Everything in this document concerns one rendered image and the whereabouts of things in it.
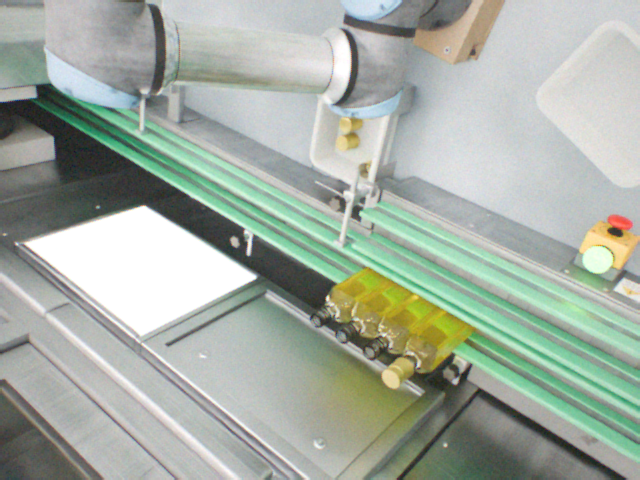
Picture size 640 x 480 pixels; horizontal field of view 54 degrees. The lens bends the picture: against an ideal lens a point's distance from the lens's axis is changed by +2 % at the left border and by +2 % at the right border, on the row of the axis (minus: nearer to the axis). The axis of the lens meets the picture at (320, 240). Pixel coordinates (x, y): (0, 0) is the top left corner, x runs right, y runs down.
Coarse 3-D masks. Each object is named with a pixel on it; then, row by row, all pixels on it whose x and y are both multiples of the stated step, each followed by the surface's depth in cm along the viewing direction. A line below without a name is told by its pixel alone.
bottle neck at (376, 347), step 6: (378, 336) 106; (384, 336) 105; (372, 342) 104; (378, 342) 104; (384, 342) 104; (390, 342) 105; (366, 348) 104; (372, 348) 102; (378, 348) 103; (384, 348) 104; (366, 354) 104; (372, 354) 105; (378, 354) 103; (372, 360) 103
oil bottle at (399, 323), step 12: (408, 300) 114; (420, 300) 114; (396, 312) 110; (408, 312) 110; (420, 312) 111; (432, 312) 112; (384, 324) 107; (396, 324) 107; (408, 324) 107; (420, 324) 109; (396, 336) 105; (408, 336) 107; (396, 348) 106
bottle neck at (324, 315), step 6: (324, 306) 111; (330, 306) 111; (318, 312) 109; (324, 312) 109; (330, 312) 110; (336, 312) 111; (312, 318) 110; (318, 318) 111; (324, 318) 109; (330, 318) 110; (312, 324) 110; (318, 324) 110; (324, 324) 109
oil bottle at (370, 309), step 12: (384, 288) 116; (396, 288) 117; (360, 300) 112; (372, 300) 112; (384, 300) 113; (396, 300) 114; (360, 312) 109; (372, 312) 109; (384, 312) 110; (372, 324) 109; (372, 336) 110
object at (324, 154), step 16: (320, 112) 132; (320, 128) 135; (336, 128) 139; (368, 128) 134; (384, 128) 124; (320, 144) 137; (368, 144) 136; (320, 160) 138; (336, 160) 139; (352, 160) 140; (368, 160) 137; (336, 176) 135; (352, 176) 134
